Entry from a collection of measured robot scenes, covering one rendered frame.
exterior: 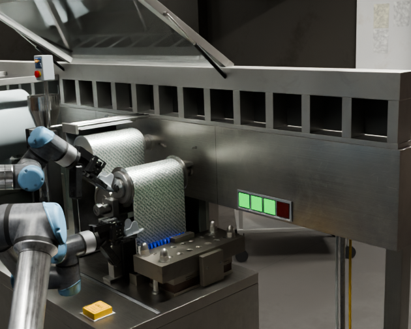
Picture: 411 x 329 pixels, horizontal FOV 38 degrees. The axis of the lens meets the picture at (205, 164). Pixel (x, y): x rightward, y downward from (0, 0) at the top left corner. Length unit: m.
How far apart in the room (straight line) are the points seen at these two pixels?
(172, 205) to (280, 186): 0.44
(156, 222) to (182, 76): 0.57
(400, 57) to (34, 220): 6.61
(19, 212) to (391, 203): 1.04
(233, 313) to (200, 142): 0.64
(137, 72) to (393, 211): 1.24
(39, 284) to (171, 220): 0.79
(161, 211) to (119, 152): 0.31
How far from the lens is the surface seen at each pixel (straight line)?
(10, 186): 1.87
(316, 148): 1.91
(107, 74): 2.72
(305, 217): 2.00
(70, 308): 2.10
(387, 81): 1.75
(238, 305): 2.24
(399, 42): 7.85
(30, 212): 1.66
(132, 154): 2.39
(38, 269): 1.61
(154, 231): 2.21
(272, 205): 2.07
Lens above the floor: 1.79
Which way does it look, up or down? 13 degrees down
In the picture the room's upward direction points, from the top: 2 degrees counter-clockwise
